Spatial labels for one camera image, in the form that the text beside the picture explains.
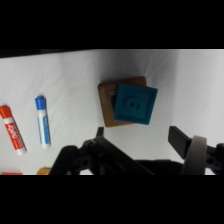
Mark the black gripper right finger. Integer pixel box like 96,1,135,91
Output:
167,125,224,176

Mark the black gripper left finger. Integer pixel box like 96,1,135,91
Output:
49,125,155,176

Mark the blue cube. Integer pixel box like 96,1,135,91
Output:
112,82,159,126

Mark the wooden block with dark recess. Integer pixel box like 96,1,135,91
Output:
97,75,148,129

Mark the orange cube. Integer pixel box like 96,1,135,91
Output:
0,171,24,176

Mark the orange toy croissant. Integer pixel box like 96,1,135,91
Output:
35,166,53,176

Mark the blue whiteboard marker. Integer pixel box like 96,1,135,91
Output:
34,95,52,150

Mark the red whiteboard marker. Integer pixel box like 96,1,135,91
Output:
0,104,28,156

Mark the pale grey strap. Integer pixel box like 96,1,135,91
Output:
180,134,208,176

